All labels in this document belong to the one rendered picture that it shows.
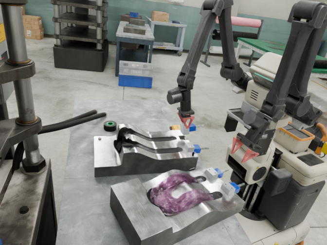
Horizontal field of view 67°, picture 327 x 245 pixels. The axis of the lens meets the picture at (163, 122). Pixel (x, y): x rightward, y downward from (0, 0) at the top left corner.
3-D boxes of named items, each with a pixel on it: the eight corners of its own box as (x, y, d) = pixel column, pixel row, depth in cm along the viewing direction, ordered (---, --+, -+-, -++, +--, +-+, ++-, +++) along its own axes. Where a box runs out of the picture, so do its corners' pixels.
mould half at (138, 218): (203, 174, 125) (208, 156, 120) (241, 211, 107) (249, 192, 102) (109, 205, 100) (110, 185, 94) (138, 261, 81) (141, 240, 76)
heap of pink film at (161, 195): (191, 175, 114) (194, 162, 110) (217, 201, 101) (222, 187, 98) (142, 191, 101) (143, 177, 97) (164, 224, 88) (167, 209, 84)
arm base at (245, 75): (255, 79, 143) (241, 73, 152) (249, 71, 138) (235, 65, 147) (245, 91, 144) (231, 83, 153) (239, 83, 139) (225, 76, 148)
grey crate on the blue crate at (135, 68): (151, 71, 472) (152, 63, 465) (153, 78, 437) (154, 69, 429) (119, 67, 462) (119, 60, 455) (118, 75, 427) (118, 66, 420)
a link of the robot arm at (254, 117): (285, 112, 100) (269, 103, 106) (272, 102, 93) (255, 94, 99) (267, 136, 102) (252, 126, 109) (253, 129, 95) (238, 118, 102)
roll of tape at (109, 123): (100, 128, 151) (100, 123, 150) (110, 124, 158) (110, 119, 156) (110, 133, 148) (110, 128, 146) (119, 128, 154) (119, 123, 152)
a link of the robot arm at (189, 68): (226, 3, 115) (210, 4, 124) (218, -4, 112) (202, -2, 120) (193, 90, 122) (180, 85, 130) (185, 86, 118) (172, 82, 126)
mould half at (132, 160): (179, 142, 149) (183, 123, 142) (194, 170, 127) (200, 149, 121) (94, 145, 135) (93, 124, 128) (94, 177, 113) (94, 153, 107)
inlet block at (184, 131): (202, 128, 140) (202, 119, 138) (206, 131, 135) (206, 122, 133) (180, 131, 137) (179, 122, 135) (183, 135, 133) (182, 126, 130)
